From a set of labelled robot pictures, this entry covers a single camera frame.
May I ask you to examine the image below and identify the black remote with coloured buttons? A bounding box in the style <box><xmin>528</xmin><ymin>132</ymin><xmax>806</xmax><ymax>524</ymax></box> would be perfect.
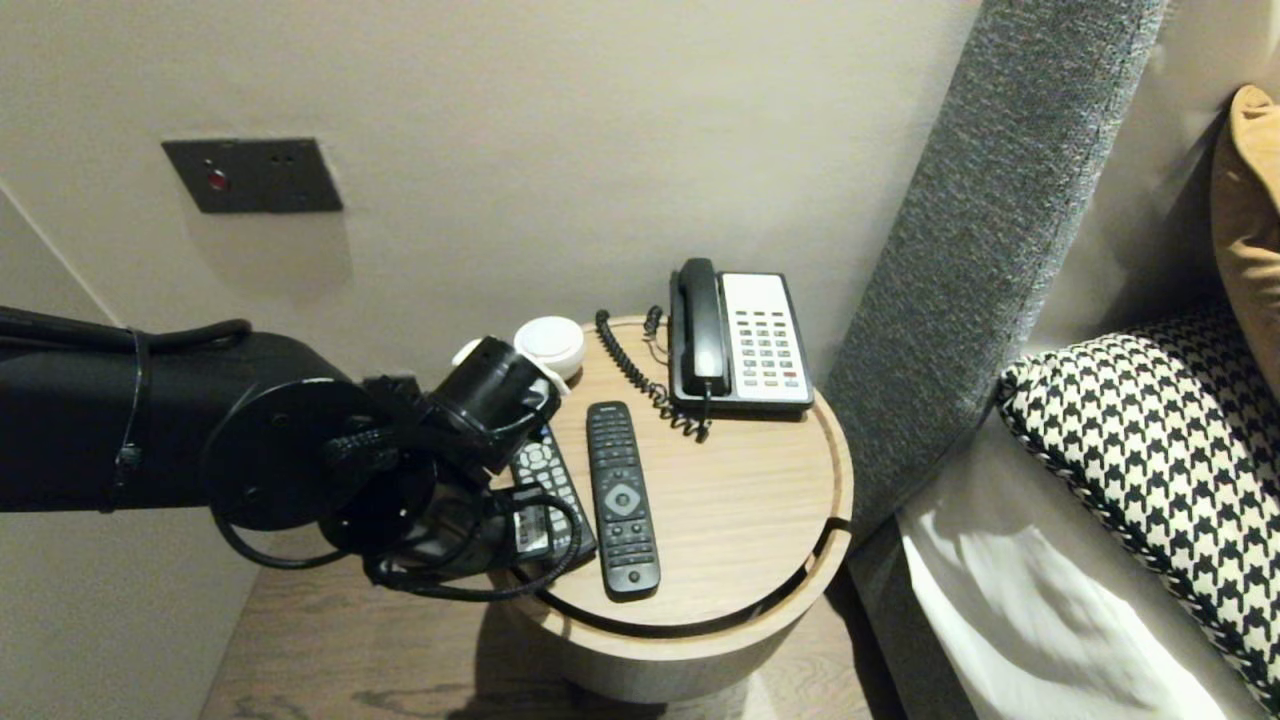
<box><xmin>508</xmin><ymin>425</ymin><xmax>599</xmax><ymax>573</ymax></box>

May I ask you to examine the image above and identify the slim black remote control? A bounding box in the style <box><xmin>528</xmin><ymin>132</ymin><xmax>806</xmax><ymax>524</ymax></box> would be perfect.
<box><xmin>586</xmin><ymin>401</ymin><xmax>662</xmax><ymax>601</ymax></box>

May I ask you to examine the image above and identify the white round puck device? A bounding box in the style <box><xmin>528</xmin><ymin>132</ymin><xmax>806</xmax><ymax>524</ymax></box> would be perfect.
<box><xmin>513</xmin><ymin>316</ymin><xmax>586</xmax><ymax>381</ymax></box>

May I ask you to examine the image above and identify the round wooden nightstand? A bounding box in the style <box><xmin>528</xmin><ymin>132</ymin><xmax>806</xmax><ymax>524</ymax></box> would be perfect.
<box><xmin>458</xmin><ymin>316</ymin><xmax>854</xmax><ymax>703</ymax></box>

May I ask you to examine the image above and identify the black telephone handset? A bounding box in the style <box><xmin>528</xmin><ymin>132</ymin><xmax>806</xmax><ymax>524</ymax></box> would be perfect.
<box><xmin>677</xmin><ymin>258</ymin><xmax>732</xmax><ymax>396</ymax></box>

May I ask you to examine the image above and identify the black and white desk telephone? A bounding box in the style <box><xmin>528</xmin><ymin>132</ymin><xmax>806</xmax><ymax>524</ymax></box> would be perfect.
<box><xmin>668</xmin><ymin>270</ymin><xmax>815</xmax><ymax>415</ymax></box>

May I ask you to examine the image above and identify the dark grey bed base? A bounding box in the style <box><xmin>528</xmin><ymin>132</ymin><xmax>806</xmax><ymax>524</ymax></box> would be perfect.
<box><xmin>848</xmin><ymin>515</ymin><xmax>976</xmax><ymax>720</ymax></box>

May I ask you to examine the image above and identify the white bed sheet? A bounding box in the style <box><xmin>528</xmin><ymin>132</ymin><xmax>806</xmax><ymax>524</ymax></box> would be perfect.
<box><xmin>895</xmin><ymin>410</ymin><xmax>1271</xmax><ymax>720</ymax></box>

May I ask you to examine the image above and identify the grey upholstered headboard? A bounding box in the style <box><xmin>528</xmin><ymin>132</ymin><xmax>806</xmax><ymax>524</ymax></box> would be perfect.
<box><xmin>820</xmin><ymin>0</ymin><xmax>1169</xmax><ymax>541</ymax></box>

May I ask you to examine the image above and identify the houndstooth black and white pillow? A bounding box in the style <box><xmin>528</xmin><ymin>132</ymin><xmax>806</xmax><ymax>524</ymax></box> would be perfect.
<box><xmin>997</xmin><ymin>305</ymin><xmax>1280</xmax><ymax>713</ymax></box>

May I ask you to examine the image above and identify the beige upholstered headboard panel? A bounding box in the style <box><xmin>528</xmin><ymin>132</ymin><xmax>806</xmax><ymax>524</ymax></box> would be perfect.
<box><xmin>1020</xmin><ymin>0</ymin><xmax>1280</xmax><ymax>356</ymax></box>

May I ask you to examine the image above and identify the mustard yellow cushion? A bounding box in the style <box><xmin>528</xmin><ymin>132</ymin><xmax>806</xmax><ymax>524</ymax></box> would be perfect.
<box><xmin>1210</xmin><ymin>85</ymin><xmax>1280</xmax><ymax>401</ymax></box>

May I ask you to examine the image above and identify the black coiled telephone cord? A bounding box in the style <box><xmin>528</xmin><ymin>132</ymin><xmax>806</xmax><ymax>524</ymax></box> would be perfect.
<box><xmin>596</xmin><ymin>306</ymin><xmax>713</xmax><ymax>443</ymax></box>

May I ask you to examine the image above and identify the dark wall switch panel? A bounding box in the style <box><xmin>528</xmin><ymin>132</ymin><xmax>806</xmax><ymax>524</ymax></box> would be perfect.
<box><xmin>162</xmin><ymin>138</ymin><xmax>344</xmax><ymax>214</ymax></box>

